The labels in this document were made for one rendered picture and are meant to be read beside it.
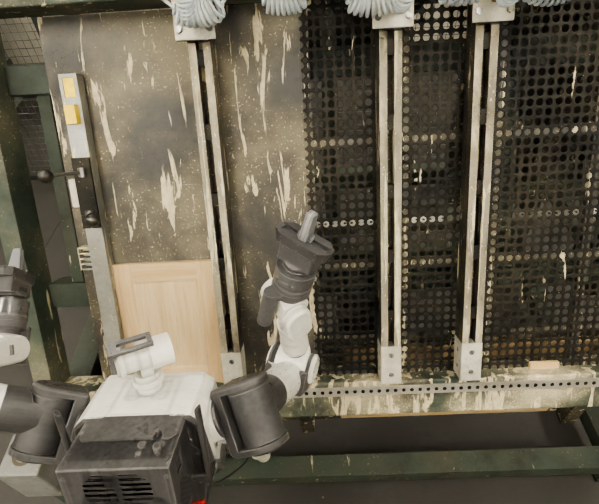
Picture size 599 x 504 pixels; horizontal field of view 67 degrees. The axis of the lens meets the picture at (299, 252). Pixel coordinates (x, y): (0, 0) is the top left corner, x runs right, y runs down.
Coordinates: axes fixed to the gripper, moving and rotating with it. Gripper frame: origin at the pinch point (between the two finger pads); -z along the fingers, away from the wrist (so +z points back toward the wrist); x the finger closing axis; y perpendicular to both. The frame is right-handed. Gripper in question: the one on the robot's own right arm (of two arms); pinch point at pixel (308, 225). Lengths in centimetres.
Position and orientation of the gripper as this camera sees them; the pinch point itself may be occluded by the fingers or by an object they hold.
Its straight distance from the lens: 88.2
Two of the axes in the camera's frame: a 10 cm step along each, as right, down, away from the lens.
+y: 5.2, -4.7, 7.2
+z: -2.1, 7.4, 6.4
